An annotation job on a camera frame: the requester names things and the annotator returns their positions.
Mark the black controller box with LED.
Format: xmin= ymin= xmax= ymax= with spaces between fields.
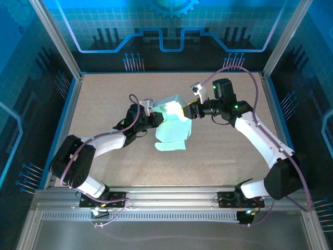
xmin=236 ymin=210 xmax=257 ymax=227

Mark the light blue paper box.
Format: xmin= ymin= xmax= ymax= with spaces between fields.
xmin=151 ymin=95 xmax=193 ymax=152

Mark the aluminium table side rail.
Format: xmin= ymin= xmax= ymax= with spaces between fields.
xmin=43 ymin=74 xmax=84 ymax=190
xmin=259 ymin=72 xmax=300 ymax=189

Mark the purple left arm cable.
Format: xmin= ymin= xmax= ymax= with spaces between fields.
xmin=59 ymin=93 xmax=143 ymax=229

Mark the white cable connector block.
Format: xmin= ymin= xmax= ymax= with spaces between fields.
xmin=90 ymin=207 xmax=110 ymax=219

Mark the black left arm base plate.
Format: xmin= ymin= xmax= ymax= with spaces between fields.
xmin=79 ymin=191 xmax=129 ymax=208

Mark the slotted grey cable duct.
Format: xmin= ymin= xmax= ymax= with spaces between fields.
xmin=41 ymin=211 xmax=241 ymax=222

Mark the grey metal front panel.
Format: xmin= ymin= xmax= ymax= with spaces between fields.
xmin=15 ymin=209 xmax=330 ymax=250

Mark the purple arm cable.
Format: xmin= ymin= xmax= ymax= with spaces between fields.
xmin=59 ymin=93 xmax=143 ymax=229
xmin=200 ymin=65 xmax=313 ymax=228

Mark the aluminium right table side rail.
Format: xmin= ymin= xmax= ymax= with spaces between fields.
xmin=259 ymin=72 xmax=300 ymax=189

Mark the aluminium left frame post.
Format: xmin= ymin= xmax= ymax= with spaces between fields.
xmin=28 ymin=0 xmax=84 ymax=80

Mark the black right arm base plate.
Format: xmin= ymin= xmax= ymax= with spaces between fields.
xmin=217 ymin=191 xmax=265 ymax=209

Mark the aluminium left table side rail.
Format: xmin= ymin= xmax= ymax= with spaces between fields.
xmin=43 ymin=74 xmax=84 ymax=190

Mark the aluminium mounting rail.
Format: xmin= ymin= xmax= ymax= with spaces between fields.
xmin=31 ymin=184 xmax=314 ymax=212

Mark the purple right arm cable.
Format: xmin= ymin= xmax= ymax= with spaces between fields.
xmin=200 ymin=65 xmax=313 ymax=228

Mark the aluminium right frame post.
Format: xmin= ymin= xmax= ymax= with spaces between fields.
xmin=262 ymin=0 xmax=307 ymax=80

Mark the aluminium frame post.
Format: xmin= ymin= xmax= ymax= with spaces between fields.
xmin=262 ymin=0 xmax=307 ymax=80
xmin=28 ymin=0 xmax=84 ymax=80

